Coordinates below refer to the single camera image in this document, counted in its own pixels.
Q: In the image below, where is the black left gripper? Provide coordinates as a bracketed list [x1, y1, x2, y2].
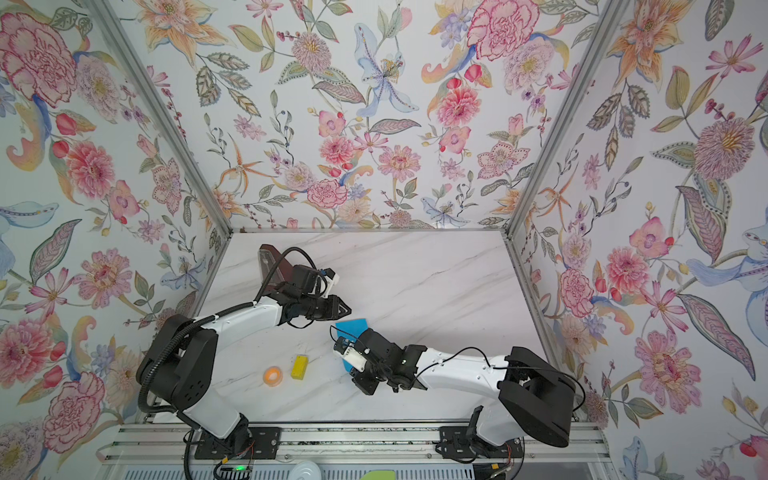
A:
[299, 295, 354, 322]

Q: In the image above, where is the blue square paper sheet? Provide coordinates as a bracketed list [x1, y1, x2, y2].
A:
[331, 318, 368, 355]

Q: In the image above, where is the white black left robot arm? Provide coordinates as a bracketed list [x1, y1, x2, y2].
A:
[136, 265, 351, 440]

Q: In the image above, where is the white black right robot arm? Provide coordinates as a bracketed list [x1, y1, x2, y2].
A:
[334, 328, 579, 448]

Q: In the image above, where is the yellow cylinder block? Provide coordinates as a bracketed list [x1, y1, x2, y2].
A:
[290, 355, 309, 380]

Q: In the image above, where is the brown wooden metronome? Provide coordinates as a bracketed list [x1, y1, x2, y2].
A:
[258, 244, 293, 293]

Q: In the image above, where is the orange tape roll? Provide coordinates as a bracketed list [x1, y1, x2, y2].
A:
[263, 366, 283, 388]

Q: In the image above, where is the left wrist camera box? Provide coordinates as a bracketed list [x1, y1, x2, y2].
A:
[320, 268, 339, 290]

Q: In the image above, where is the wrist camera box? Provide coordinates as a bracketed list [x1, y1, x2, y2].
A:
[320, 268, 339, 290]
[334, 337, 367, 373]

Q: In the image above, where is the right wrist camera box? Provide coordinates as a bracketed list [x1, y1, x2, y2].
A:
[334, 337, 367, 373]

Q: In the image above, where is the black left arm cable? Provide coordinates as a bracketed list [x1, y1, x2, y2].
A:
[253, 245, 318, 304]

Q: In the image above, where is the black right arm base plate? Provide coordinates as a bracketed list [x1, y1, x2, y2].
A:
[435, 425, 524, 462]

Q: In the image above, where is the green object below rail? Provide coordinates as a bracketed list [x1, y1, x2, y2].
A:
[360, 470, 397, 480]

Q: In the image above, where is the white round object below rail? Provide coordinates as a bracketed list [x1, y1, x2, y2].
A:
[288, 461, 323, 480]

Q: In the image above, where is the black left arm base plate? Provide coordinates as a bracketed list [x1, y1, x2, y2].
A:
[194, 426, 282, 461]

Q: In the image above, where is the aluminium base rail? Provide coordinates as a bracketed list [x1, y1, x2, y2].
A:
[96, 420, 611, 465]

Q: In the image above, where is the aluminium frame corner post left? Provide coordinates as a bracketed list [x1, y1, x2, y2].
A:
[84, 0, 233, 241]

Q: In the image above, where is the aluminium frame corner post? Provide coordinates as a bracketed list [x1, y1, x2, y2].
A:
[84, 0, 233, 241]
[505, 0, 627, 240]

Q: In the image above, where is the aluminium frame corner post right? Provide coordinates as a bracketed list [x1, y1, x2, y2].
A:
[505, 0, 627, 240]

